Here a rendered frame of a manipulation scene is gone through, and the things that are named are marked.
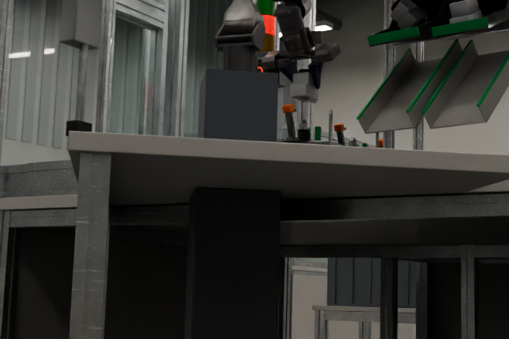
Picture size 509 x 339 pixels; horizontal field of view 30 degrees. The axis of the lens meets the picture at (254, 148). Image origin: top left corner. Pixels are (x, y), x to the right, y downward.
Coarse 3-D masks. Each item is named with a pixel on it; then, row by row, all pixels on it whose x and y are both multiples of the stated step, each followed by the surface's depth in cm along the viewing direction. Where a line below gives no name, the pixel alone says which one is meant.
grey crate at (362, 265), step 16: (336, 272) 420; (352, 272) 414; (368, 272) 411; (400, 272) 403; (336, 288) 418; (352, 288) 413; (368, 288) 410; (400, 288) 402; (336, 304) 417; (352, 304) 413; (368, 304) 409; (400, 304) 401
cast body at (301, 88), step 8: (304, 72) 224; (296, 80) 225; (304, 80) 223; (312, 80) 224; (296, 88) 223; (304, 88) 222; (312, 88) 224; (296, 96) 223; (304, 96) 222; (312, 96) 224
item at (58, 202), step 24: (480, 192) 172; (504, 192) 171; (288, 240) 318; (312, 240) 314; (336, 240) 311; (360, 240) 307; (384, 240) 304; (408, 240) 300; (432, 240) 297; (456, 240) 294; (480, 240) 290; (504, 240) 287
